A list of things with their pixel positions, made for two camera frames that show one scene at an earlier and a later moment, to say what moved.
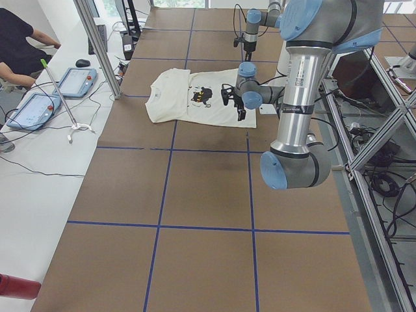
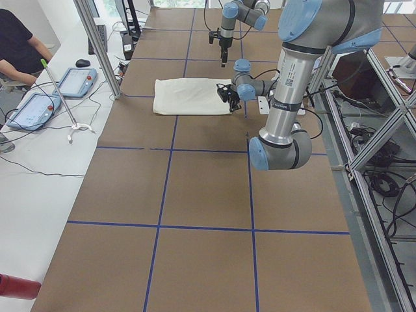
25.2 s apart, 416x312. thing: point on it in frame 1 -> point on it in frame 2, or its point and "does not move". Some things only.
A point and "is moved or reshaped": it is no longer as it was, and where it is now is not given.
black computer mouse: (82, 63) does not move
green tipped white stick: (75, 125) does not move
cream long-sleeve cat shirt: (177, 95) is moved or reshaped
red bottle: (12, 286) does not move
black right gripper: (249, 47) -> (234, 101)
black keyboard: (102, 31) does not move
